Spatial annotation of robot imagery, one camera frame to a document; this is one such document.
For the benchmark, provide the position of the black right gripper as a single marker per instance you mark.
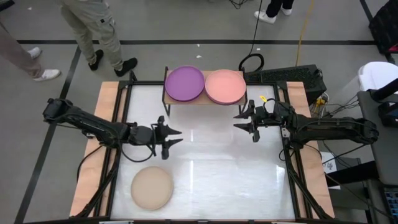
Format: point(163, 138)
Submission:
point(269, 117)

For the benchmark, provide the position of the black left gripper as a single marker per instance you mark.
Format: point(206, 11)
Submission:
point(144, 135)

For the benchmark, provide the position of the salmon plastic plate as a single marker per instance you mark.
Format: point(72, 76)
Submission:
point(225, 86)

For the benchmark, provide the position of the purple plastic plate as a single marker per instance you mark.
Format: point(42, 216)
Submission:
point(185, 83)

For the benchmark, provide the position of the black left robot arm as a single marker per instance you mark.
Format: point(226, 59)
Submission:
point(93, 124)

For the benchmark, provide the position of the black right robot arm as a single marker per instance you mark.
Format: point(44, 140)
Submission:
point(335, 127)

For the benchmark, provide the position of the beige plastic plate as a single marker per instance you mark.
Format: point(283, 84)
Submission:
point(151, 188)

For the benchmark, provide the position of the white paper label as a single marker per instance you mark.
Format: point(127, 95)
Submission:
point(329, 165)

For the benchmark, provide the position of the person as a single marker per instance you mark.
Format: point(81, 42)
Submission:
point(273, 7)
point(93, 28)
point(15, 53)

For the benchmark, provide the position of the white chair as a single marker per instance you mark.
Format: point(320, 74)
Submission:
point(377, 74)

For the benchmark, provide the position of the grey desk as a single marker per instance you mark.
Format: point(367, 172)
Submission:
point(385, 149)

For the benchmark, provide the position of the black chair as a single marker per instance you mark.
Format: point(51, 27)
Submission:
point(385, 28)

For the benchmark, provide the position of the laptop keyboard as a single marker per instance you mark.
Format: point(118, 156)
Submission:
point(392, 202)

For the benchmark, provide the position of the wooden shelf with black frame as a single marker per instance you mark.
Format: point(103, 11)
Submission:
point(168, 101)

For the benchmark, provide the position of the black aluminium rig frame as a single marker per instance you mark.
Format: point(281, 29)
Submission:
point(146, 83)

